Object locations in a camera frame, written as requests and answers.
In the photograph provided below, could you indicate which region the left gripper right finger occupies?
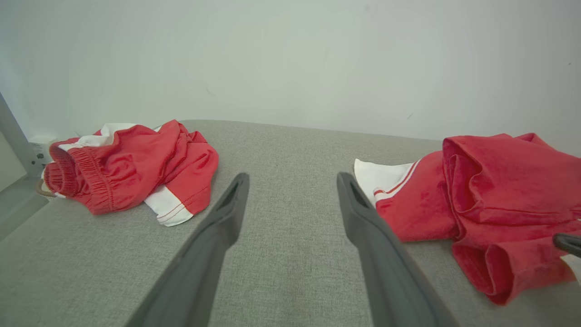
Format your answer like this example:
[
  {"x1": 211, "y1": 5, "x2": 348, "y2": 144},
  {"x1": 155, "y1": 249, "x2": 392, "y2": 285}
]
[{"x1": 337, "y1": 172, "x2": 459, "y2": 327}]

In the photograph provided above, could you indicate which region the grey metal post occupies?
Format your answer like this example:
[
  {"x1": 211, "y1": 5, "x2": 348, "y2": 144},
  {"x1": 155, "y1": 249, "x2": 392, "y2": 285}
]
[{"x1": 0, "y1": 91, "x2": 44, "y2": 178}]

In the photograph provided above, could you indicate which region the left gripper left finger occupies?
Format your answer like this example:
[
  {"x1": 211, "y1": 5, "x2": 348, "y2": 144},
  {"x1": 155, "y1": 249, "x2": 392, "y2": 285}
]
[{"x1": 125, "y1": 173, "x2": 250, "y2": 327}]

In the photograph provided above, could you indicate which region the white wall socket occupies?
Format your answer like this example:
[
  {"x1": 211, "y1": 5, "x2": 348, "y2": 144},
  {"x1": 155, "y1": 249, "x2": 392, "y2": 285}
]
[{"x1": 28, "y1": 136, "x2": 57, "y2": 166}]

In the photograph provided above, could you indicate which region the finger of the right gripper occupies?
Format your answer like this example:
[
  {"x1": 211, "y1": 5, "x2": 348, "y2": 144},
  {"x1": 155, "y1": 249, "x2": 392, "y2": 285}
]
[{"x1": 553, "y1": 233, "x2": 581, "y2": 258}]

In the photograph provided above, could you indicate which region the red basketball jersey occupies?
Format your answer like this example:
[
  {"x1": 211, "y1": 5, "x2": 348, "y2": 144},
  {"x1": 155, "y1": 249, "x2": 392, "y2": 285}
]
[{"x1": 354, "y1": 133, "x2": 581, "y2": 306}]

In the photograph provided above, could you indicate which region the red shorts white trim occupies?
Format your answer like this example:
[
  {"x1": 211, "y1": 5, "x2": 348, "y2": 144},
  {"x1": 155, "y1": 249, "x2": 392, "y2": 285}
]
[{"x1": 43, "y1": 120, "x2": 220, "y2": 227}]

